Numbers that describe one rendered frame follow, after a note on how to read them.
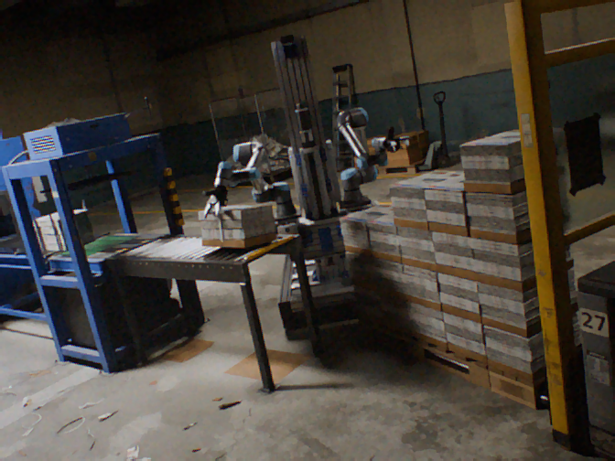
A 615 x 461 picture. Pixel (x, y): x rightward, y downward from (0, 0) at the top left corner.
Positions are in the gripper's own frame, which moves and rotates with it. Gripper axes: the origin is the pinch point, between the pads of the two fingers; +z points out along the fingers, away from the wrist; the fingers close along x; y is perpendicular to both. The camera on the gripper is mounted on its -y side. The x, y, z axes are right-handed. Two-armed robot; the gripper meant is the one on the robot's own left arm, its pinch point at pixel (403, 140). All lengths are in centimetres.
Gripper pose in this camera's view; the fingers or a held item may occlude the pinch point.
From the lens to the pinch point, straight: 405.6
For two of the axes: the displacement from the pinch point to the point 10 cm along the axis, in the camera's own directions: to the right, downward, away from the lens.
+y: 3.1, 9.1, 2.7
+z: 4.1, 1.3, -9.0
